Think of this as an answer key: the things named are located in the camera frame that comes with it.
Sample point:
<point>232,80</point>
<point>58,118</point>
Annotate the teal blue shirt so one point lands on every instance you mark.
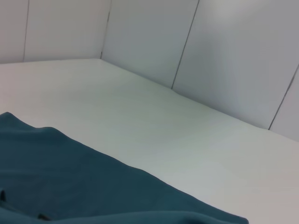
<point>81,182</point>

